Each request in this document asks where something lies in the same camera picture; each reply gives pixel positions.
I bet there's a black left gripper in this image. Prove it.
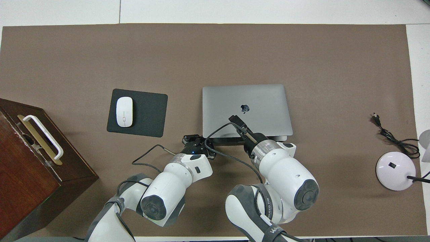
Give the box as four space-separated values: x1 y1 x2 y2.
182 134 217 159

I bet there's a black mouse pad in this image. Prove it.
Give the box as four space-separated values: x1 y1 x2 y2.
106 88 168 138

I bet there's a black lamp power cable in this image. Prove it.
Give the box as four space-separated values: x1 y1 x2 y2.
371 113 421 159

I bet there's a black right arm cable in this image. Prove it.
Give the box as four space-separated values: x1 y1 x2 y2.
204 122 303 242

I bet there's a white desk lamp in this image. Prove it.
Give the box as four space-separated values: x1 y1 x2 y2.
376 129 430 191

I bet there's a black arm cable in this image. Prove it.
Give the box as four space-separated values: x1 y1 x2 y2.
114 145 177 242
204 122 303 242

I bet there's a silver grey laptop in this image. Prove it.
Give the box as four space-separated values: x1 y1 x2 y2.
202 84 293 146

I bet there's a brown table mat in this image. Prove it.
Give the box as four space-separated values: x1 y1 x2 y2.
0 24 428 237

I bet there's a dark brown wooden box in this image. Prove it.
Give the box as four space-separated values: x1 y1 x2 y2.
0 98 99 242

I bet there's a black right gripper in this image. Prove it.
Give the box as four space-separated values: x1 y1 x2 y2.
228 115 269 158

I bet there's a white box handle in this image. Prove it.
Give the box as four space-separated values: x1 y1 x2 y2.
23 115 64 160

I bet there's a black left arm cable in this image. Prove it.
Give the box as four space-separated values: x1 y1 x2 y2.
114 145 177 242

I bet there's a white computer mouse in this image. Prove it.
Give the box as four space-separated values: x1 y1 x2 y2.
116 96 133 128

